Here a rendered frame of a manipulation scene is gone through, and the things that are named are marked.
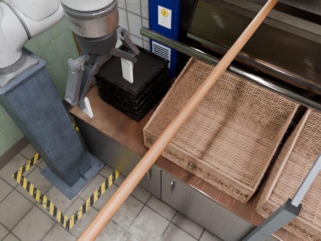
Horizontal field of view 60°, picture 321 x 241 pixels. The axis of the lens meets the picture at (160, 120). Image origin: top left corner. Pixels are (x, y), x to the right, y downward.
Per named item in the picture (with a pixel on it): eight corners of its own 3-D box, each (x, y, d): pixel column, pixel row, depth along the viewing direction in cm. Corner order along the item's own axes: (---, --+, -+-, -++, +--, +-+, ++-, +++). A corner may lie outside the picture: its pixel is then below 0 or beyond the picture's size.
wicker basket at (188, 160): (189, 85, 164) (194, 49, 141) (283, 129, 146) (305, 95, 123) (142, 146, 141) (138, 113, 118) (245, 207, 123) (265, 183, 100)
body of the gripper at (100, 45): (97, 3, 52) (103, 41, 60) (61, 26, 49) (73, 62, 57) (126, 21, 50) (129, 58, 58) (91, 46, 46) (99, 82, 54)
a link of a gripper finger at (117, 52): (93, 45, 56) (97, 38, 55) (123, 55, 66) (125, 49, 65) (107, 54, 54) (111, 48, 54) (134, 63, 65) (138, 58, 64)
